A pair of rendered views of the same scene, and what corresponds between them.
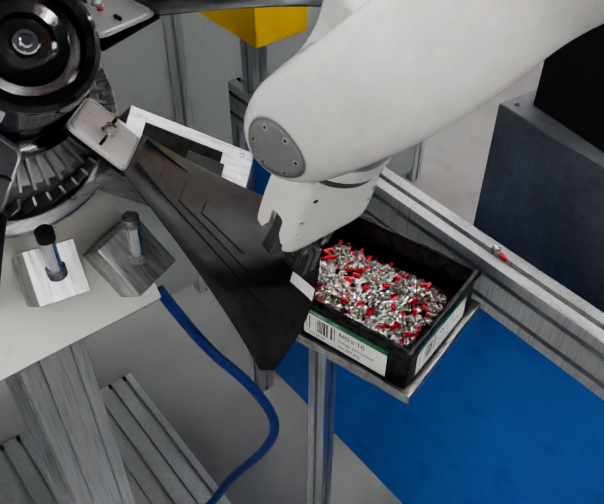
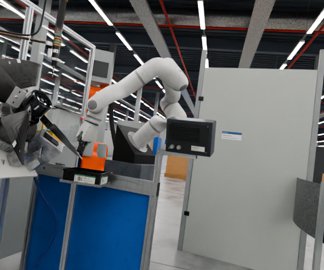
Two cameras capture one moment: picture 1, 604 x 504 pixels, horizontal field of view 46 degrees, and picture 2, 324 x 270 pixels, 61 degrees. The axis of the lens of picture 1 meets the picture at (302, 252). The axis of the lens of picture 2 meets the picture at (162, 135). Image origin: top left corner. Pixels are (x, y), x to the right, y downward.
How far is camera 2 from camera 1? 1.11 m
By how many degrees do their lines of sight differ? 53
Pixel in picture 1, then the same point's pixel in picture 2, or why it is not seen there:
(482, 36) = (118, 91)
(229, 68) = (19, 179)
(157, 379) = not seen: outside the picture
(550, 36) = (124, 93)
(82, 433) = not seen: outside the picture
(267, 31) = not seen: hidden behind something
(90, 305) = (22, 171)
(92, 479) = not seen: outside the picture
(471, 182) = not seen: hidden behind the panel
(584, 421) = (134, 205)
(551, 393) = (126, 203)
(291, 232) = (85, 133)
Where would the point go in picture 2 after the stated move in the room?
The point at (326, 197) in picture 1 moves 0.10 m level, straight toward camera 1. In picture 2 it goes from (91, 127) to (96, 127)
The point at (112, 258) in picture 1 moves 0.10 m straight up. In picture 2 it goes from (35, 155) to (37, 135)
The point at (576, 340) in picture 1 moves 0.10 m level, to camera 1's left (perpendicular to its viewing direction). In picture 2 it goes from (130, 181) to (114, 181)
